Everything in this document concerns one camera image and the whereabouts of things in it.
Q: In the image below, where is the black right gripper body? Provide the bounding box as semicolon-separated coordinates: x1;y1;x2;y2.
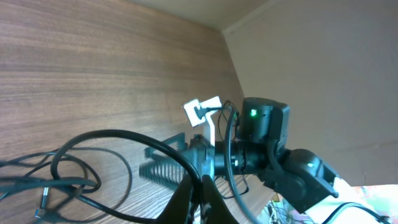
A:
188;135;215;179

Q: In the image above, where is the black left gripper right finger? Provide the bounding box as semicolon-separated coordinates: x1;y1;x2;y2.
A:
200;175;238;224

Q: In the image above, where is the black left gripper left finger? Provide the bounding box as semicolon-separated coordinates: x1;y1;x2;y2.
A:
155;174;194;224

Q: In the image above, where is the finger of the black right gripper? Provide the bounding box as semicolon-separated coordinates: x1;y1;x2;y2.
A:
144;132;190;159
139;161;187;190

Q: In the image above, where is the black cable bundle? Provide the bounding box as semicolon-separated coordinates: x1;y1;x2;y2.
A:
0;129;203;224

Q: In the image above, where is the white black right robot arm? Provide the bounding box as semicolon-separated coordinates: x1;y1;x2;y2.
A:
165;96;342;213

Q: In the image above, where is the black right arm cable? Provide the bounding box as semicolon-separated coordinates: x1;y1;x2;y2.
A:
194;104;389;224

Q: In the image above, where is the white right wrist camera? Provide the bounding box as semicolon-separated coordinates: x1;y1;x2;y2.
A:
183;96;222;146

